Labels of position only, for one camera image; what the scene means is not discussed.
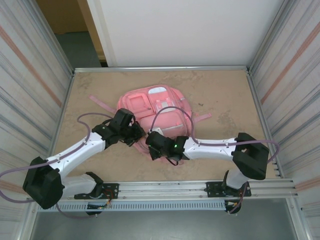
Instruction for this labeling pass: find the pink backpack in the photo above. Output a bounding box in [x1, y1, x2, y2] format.
[88, 84, 213, 165]

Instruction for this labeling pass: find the grey metal panel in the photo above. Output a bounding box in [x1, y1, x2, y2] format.
[29, 198, 303, 240]

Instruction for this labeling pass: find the brown door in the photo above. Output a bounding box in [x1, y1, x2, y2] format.
[36, 0, 106, 62]

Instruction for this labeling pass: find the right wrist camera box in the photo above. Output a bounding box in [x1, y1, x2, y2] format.
[149, 126, 166, 137]

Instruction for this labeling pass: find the long aluminium base rail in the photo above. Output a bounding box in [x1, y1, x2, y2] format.
[29, 181, 300, 201]

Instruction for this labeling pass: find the grey slotted cable duct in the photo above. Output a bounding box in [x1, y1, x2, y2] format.
[36, 201, 226, 212]

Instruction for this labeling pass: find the aluminium side rail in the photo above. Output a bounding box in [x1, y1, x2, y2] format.
[49, 70, 76, 161]
[246, 70, 297, 182]

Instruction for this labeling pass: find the aluminium table edge rail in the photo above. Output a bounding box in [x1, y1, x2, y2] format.
[73, 65, 251, 74]

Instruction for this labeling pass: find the small circuit board with wires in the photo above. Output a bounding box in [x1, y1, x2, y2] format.
[86, 199, 113, 211]
[224, 199, 242, 213]

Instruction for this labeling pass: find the aluminium corner post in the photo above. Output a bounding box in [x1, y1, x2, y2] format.
[32, 0, 76, 75]
[248, 0, 292, 73]

